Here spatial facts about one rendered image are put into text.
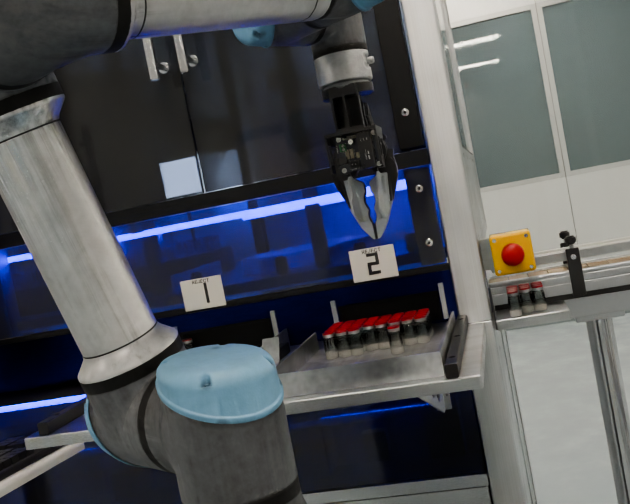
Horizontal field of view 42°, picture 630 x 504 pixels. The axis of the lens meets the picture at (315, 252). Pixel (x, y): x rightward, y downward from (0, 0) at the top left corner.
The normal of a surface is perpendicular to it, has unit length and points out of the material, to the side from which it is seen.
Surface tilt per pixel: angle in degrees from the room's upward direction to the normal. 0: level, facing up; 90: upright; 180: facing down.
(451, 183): 90
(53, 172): 92
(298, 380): 90
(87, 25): 126
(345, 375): 90
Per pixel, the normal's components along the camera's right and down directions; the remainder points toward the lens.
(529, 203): -0.21, 0.09
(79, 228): 0.55, -0.03
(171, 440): -0.74, 0.18
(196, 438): -0.41, 0.13
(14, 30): 0.17, 0.47
